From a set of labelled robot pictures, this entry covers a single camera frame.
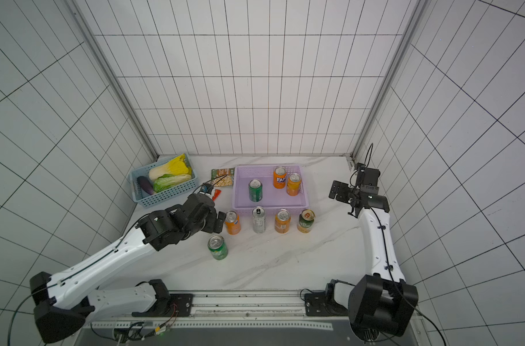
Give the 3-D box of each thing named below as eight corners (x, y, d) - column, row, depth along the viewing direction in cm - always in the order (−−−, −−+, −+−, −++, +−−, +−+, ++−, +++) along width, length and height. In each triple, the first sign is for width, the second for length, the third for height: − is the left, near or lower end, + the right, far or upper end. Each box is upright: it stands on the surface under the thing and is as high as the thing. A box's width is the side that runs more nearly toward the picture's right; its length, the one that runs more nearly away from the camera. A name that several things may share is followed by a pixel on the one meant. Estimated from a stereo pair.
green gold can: (297, 233, 91) (301, 222, 83) (296, 220, 95) (299, 208, 87) (312, 233, 91) (316, 222, 83) (310, 220, 96) (314, 208, 88)
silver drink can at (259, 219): (253, 233, 91) (251, 218, 81) (253, 222, 95) (252, 206, 84) (265, 233, 91) (265, 218, 81) (265, 222, 95) (265, 206, 84)
